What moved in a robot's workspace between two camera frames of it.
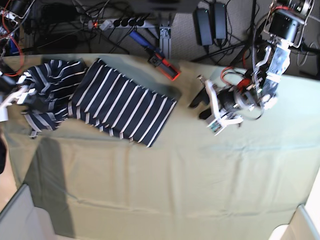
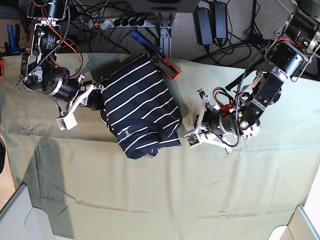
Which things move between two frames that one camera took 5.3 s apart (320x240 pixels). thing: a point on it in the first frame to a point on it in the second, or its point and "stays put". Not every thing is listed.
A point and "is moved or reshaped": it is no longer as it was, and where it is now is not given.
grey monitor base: x=166 y=6 stays put
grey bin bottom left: x=21 y=220 stays put
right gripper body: x=224 y=105 to x=212 y=125
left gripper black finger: x=35 y=103 to x=95 y=99
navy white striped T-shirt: x=101 y=95 is moved or reshaped
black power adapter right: x=220 y=21 stays put
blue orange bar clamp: x=157 y=59 stays put
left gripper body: x=12 y=93 to x=71 y=93
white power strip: x=111 y=24 stays put
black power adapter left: x=202 y=18 stays put
